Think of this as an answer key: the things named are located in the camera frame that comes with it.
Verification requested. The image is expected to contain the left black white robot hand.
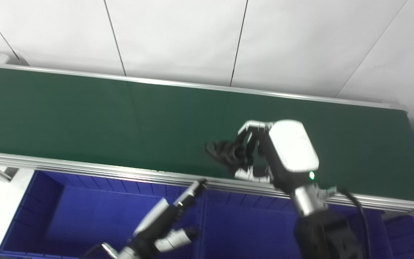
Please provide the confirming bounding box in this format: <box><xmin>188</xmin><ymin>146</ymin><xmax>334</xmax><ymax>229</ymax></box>
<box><xmin>132</xmin><ymin>179</ymin><xmax>208</xmax><ymax>257</ymax></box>

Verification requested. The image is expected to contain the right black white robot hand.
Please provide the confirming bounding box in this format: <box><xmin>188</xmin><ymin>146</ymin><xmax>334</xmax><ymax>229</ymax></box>
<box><xmin>234</xmin><ymin>119</ymin><xmax>320</xmax><ymax>193</ymax></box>

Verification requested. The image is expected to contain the black flanged machine part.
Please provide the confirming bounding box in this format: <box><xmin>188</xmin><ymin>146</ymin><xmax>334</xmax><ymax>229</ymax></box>
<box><xmin>205</xmin><ymin>140</ymin><xmax>251</xmax><ymax>169</ymax></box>

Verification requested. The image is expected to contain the green conveyor belt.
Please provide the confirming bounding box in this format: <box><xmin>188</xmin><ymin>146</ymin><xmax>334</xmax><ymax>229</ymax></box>
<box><xmin>0</xmin><ymin>66</ymin><xmax>414</xmax><ymax>204</ymax></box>
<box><xmin>0</xmin><ymin>61</ymin><xmax>414</xmax><ymax>218</ymax></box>

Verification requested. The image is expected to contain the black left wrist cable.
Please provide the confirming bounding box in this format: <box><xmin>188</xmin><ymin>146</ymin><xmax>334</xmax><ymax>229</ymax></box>
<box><xmin>81</xmin><ymin>242</ymin><xmax>120</xmax><ymax>259</ymax></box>

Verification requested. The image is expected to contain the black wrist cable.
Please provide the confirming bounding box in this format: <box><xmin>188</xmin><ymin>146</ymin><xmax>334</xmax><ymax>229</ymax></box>
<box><xmin>81</xmin><ymin>242</ymin><xmax>120</xmax><ymax>259</ymax></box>
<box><xmin>322</xmin><ymin>186</ymin><xmax>373</xmax><ymax>259</ymax></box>

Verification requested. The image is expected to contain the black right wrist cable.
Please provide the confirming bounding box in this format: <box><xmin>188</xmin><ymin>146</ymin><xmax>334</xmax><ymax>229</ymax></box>
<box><xmin>322</xmin><ymin>186</ymin><xmax>373</xmax><ymax>259</ymax></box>

